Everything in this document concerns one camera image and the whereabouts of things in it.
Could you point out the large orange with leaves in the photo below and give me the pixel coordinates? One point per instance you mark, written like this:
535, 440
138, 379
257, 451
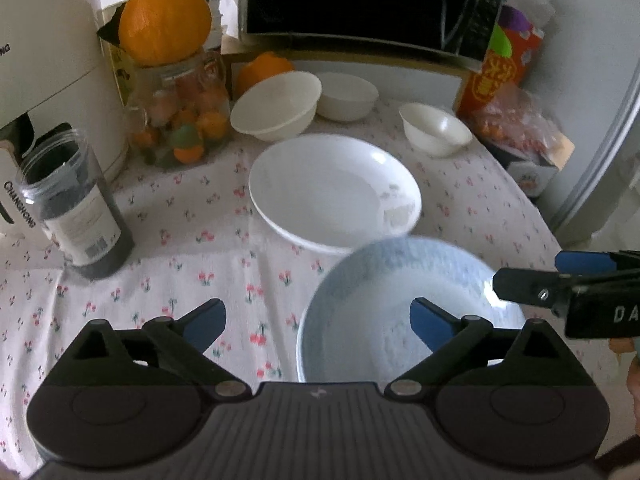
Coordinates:
162, 20

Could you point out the red printed box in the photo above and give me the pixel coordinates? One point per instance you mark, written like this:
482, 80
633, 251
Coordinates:
492, 85

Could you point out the person's right hand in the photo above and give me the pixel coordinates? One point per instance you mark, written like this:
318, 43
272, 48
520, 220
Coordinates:
634, 385

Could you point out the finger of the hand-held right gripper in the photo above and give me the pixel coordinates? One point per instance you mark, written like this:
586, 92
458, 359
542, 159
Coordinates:
525, 285
580, 261

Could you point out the clear jar with dark contents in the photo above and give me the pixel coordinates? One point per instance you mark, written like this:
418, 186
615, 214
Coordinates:
75, 210

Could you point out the knobbed orange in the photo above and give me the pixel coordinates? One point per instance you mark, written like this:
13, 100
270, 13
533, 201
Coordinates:
260, 70

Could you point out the large white bowl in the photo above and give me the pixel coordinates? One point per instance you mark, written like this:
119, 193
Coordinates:
272, 105

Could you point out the clear plastic snack bag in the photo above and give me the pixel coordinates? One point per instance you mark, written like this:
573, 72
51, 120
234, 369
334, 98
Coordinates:
520, 125

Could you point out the black microwave oven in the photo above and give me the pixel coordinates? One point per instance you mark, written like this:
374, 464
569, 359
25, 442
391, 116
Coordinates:
360, 0

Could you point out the small white bowl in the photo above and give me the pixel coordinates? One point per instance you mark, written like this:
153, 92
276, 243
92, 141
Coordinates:
435, 127

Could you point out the grey refrigerator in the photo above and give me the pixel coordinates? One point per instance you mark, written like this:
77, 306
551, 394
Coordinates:
595, 85

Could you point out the cherry print tablecloth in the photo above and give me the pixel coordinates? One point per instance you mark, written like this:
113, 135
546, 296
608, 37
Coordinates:
200, 220

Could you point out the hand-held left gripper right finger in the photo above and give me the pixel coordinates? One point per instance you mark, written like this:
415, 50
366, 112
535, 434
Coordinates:
425, 321

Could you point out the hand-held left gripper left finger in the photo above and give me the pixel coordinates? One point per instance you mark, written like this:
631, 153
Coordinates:
207, 317

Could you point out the light blue bowl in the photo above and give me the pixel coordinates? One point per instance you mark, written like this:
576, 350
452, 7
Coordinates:
360, 300

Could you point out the white deep plate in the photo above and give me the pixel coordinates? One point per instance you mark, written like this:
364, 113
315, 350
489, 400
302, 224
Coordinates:
325, 185

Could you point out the medium white bowl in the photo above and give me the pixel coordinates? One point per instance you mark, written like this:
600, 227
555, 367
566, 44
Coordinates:
347, 95

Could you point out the white kitchen appliance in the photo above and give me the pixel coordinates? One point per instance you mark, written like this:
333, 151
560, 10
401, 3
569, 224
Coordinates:
55, 60

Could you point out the glass jar of small oranges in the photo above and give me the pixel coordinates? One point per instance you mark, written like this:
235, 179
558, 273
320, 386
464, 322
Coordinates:
185, 110

